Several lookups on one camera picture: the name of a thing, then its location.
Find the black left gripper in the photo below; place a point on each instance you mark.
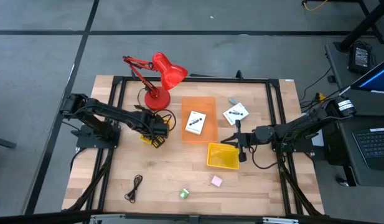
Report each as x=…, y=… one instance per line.
x=159, y=129

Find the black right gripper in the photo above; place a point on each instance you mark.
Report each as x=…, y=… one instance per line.
x=247, y=139

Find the yellow slotted plastic basket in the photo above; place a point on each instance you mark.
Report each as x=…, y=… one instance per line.
x=145, y=139
x=222, y=157

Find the white product box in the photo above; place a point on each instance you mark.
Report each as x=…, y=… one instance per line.
x=236, y=114
x=195, y=123

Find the pink USB wall charger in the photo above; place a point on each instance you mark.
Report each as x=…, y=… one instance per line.
x=216, y=181

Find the green white USB wall charger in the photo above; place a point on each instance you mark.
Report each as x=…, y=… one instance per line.
x=184, y=193

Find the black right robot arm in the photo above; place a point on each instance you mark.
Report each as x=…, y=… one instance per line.
x=303, y=127

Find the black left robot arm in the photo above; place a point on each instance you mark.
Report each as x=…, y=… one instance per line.
x=110, y=113

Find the orange translucent plastic bin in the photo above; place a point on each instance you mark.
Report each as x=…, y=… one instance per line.
x=210, y=105

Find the black clamp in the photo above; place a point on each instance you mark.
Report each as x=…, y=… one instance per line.
x=239, y=74

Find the red desk lamp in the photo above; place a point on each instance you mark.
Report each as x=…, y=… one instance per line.
x=170, y=74

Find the black overhead rig bar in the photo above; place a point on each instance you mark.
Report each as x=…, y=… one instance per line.
x=191, y=218

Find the yellow plug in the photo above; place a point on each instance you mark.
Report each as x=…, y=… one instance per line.
x=320, y=97

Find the grey side desk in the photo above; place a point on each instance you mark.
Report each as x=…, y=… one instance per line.
x=335, y=62

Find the black laptop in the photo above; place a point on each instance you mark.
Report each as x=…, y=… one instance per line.
x=372, y=146

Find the black power adapter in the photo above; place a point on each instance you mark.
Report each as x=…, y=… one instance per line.
x=361, y=57

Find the black stand foot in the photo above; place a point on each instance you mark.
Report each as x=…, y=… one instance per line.
x=2, y=142

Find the computer monitor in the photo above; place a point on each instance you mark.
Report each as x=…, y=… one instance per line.
x=378, y=79

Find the black stand leg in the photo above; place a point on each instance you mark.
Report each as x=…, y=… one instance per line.
x=366, y=21

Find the black metal table frame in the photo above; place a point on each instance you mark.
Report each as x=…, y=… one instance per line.
x=210, y=80

